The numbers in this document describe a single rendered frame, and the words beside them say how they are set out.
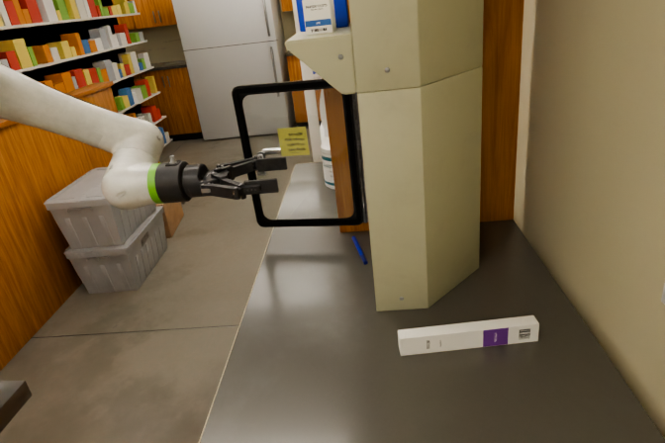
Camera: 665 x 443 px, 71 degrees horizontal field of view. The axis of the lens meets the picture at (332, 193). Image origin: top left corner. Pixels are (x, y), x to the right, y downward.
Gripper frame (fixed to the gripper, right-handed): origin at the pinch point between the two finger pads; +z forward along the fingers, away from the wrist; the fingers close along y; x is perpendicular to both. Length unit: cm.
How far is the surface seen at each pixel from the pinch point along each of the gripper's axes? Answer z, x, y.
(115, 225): -130, 76, 141
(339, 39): 17.1, -28.3, -14.2
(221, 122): -161, 99, 474
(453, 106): 37.2, -13.5, -7.2
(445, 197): 35.3, 4.4, -9.3
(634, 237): 63, 6, -27
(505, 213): 57, 25, 23
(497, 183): 55, 16, 23
